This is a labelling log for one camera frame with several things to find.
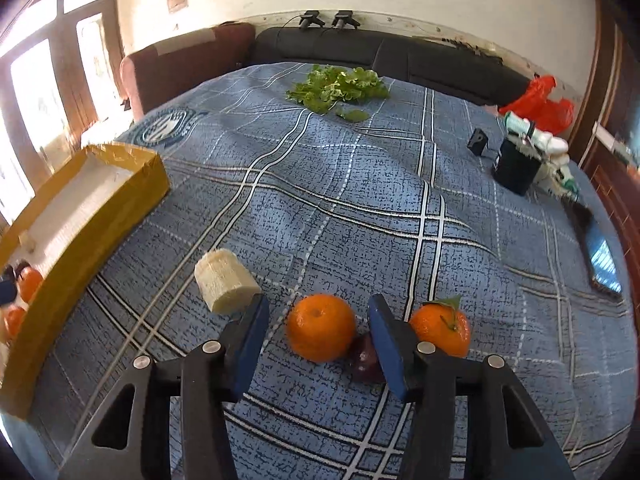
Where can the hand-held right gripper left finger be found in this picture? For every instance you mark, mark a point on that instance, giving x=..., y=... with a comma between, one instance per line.
x=250, y=350

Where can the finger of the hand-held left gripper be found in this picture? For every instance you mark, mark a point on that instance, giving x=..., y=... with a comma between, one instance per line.
x=5, y=290

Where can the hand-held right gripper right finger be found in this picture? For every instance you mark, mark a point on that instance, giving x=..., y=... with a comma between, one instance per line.
x=387, y=350

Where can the large orange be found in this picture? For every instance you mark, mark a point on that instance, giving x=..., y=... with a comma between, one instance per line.
x=30, y=284

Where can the small orange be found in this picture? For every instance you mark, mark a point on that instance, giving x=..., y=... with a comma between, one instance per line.
x=320, y=327
x=13, y=321

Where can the yellow cardboard box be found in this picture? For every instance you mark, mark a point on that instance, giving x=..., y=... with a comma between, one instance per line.
x=100, y=200

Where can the dark purple fruit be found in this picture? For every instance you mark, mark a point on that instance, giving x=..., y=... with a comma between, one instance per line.
x=364, y=361

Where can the orange with green leaf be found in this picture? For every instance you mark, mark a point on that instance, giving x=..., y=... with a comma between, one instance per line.
x=440, y=330

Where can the white peeled cylinder chunk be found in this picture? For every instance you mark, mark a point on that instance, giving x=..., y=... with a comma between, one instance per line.
x=225, y=282

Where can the wooden glass door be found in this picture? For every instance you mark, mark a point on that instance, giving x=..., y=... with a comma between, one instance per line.
x=75, y=90

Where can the black square container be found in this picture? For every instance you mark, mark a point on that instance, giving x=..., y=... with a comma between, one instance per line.
x=515, y=167

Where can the small black clip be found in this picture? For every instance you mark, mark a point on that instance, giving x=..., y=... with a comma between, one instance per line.
x=477, y=141

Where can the black smartphone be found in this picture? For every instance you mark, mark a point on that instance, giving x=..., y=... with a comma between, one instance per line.
x=600, y=255

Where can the green and white plastic bag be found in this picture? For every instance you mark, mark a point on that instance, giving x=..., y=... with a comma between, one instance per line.
x=567, y=185

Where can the white gloves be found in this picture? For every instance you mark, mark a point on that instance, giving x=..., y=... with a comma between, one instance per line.
x=550, y=147

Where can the green lettuce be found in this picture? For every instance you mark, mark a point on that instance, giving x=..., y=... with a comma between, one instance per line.
x=335, y=87

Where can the wooden brick-pattern counter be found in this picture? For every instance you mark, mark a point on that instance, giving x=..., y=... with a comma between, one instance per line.
x=620, y=195

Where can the brown chair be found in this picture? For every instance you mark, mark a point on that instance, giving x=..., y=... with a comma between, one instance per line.
x=185, y=67

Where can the red plastic bag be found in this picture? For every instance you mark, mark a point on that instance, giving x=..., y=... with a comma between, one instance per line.
x=542, y=105

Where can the black leather sofa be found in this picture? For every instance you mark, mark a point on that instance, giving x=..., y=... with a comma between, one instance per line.
x=400, y=57

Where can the black hand-held device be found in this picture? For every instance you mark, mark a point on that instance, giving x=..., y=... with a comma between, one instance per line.
x=310, y=19
x=343, y=19

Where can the wall plaque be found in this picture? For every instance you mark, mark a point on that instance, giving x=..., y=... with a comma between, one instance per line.
x=176, y=0

